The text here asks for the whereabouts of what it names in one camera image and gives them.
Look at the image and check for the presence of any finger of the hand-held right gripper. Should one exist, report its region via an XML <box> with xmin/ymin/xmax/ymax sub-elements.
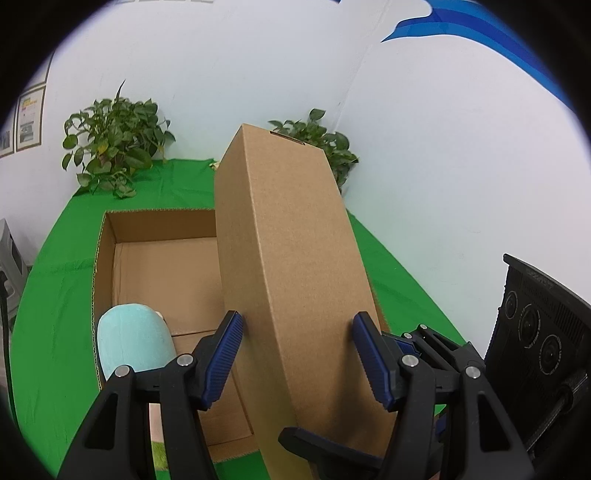
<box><xmin>278</xmin><ymin>427</ymin><xmax>386</xmax><ymax>480</ymax></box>
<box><xmin>401</xmin><ymin>324</ymin><xmax>485</xmax><ymax>370</ymax></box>

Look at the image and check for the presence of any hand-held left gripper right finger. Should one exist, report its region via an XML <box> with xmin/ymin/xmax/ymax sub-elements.
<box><xmin>352</xmin><ymin>311</ymin><xmax>537</xmax><ymax>480</ymax></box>

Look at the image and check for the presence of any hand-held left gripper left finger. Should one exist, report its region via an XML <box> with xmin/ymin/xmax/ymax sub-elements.
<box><xmin>55</xmin><ymin>310</ymin><xmax>245</xmax><ymax>480</ymax></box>

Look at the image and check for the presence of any teal pink green plush toy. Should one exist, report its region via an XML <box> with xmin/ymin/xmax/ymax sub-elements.
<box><xmin>96</xmin><ymin>303</ymin><xmax>178</xmax><ymax>472</ymax></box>

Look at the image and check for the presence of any long cardboard box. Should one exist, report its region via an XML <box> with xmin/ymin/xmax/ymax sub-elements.
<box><xmin>215</xmin><ymin>123</ymin><xmax>398</xmax><ymax>480</ymax></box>

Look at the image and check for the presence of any shallow cardboard box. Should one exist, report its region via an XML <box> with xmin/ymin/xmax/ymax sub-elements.
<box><xmin>92</xmin><ymin>208</ymin><xmax>389</xmax><ymax>464</ymax></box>

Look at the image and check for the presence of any green table cloth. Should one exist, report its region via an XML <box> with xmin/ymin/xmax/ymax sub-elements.
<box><xmin>9</xmin><ymin>158</ymin><xmax>467</xmax><ymax>480</ymax></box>

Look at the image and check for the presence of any small green potted plant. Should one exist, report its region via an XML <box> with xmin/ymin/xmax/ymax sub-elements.
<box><xmin>268</xmin><ymin>108</ymin><xmax>360</xmax><ymax>195</ymax></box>

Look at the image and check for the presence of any large green potted plant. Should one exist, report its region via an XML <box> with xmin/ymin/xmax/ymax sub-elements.
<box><xmin>62</xmin><ymin>80</ymin><xmax>176</xmax><ymax>200</ymax></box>

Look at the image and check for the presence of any wall of framed documents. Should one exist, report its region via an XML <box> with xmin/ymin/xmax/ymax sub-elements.
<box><xmin>0</xmin><ymin>48</ymin><xmax>55</xmax><ymax>160</ymax></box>

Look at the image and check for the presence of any blue wall decal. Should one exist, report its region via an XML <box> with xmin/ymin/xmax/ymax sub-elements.
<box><xmin>381</xmin><ymin>0</ymin><xmax>573</xmax><ymax>109</ymax></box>

